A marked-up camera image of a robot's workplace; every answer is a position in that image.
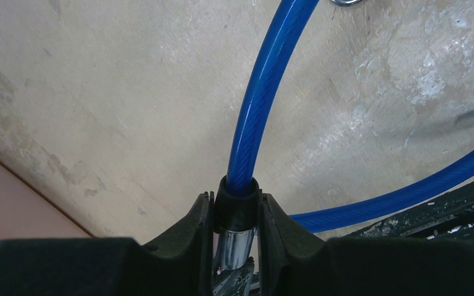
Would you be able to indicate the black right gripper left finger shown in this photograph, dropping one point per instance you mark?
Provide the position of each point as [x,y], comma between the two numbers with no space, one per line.
[177,262]

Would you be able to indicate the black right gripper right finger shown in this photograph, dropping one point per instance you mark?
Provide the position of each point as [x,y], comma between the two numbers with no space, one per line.
[293,261]

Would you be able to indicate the blue cable lock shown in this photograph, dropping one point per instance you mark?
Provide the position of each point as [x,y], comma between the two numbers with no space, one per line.
[238,194]

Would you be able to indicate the brass padlock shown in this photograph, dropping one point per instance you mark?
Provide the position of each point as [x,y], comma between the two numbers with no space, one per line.
[345,3]

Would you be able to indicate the pink translucent storage bin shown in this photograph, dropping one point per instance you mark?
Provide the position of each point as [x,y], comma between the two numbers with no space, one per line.
[25,214]

